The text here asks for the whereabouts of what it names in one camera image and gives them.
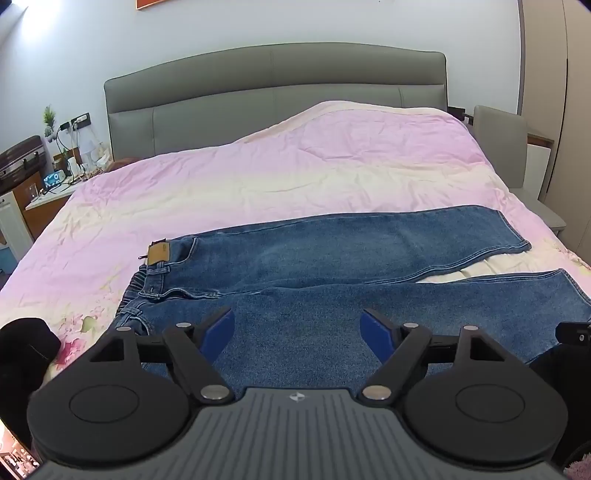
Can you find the blue denim pants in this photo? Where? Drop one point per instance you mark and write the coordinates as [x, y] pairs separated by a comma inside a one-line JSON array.
[[323, 258]]

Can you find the beige wardrobe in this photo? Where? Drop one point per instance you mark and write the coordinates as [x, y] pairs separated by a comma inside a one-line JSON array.
[[563, 101]]

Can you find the brown suitcase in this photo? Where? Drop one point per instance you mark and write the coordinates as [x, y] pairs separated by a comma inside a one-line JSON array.
[[21, 159]]

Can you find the pink fluffy cloth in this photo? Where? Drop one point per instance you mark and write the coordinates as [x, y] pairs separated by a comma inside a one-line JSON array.
[[581, 466]]

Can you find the colourful printed object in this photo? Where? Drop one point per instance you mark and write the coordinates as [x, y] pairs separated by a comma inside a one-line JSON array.
[[16, 454]]

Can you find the white nightstand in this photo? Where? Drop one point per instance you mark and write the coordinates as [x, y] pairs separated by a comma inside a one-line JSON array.
[[48, 198]]

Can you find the dark cloth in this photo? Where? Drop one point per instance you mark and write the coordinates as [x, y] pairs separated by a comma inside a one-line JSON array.
[[25, 364], [561, 369]]

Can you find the small green plant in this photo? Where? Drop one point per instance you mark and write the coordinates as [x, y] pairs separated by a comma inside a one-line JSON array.
[[50, 121]]

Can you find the grey upholstered headboard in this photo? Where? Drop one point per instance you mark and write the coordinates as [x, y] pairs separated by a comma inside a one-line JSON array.
[[231, 97]]

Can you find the pink floral blanket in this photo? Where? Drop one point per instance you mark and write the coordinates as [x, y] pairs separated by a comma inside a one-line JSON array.
[[277, 170]]

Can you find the orange picture frame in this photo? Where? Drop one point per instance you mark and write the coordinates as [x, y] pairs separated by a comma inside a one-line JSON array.
[[166, 3]]

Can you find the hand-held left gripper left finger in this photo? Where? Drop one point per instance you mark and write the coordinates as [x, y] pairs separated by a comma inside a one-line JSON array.
[[220, 331]]

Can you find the white cabinet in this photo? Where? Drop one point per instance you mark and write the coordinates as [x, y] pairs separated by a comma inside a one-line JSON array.
[[14, 226]]

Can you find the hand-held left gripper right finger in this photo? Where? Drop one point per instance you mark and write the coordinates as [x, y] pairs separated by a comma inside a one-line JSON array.
[[375, 331]]

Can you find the white cup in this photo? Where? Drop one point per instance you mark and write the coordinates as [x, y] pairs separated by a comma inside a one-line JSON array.
[[74, 167]]

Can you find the wooden nightstand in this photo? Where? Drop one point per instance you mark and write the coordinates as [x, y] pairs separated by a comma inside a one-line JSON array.
[[539, 161]]

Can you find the grey upholstered chair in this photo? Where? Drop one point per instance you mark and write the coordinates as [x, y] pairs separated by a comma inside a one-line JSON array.
[[501, 147]]

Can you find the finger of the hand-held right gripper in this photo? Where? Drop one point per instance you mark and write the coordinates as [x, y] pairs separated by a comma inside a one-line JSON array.
[[575, 332]]

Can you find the black wall outlet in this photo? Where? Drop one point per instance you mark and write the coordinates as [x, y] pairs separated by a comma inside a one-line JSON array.
[[74, 122]]

